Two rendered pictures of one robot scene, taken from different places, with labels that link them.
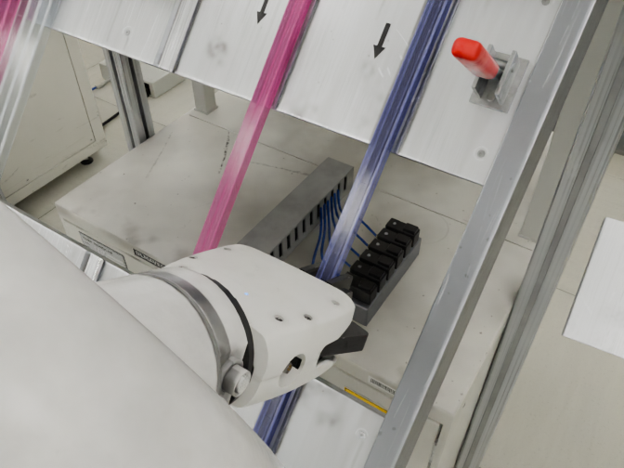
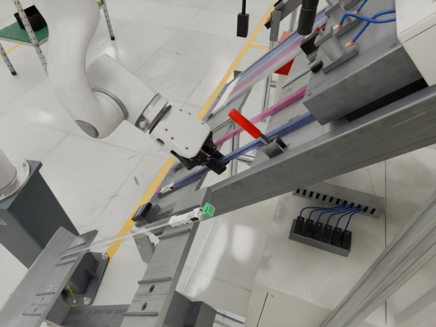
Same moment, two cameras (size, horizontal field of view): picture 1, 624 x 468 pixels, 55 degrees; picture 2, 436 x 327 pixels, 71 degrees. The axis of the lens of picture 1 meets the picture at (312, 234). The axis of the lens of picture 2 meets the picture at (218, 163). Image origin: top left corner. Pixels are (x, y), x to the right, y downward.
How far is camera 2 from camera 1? 0.51 m
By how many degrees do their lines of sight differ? 52
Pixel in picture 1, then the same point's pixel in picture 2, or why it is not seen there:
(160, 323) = (137, 96)
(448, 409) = (257, 278)
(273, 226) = (320, 186)
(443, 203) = not seen: hidden behind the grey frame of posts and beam
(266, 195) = (348, 183)
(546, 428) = not seen: outside the picture
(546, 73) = (276, 158)
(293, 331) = (163, 133)
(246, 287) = (178, 123)
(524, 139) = (255, 169)
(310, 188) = (353, 194)
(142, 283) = (149, 92)
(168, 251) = not seen: hidden behind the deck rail
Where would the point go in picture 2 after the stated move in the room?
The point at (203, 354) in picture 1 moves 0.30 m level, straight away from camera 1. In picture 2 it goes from (138, 109) to (265, 69)
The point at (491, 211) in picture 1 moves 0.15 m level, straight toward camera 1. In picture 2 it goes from (234, 178) to (152, 168)
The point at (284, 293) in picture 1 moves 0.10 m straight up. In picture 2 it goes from (181, 133) to (176, 90)
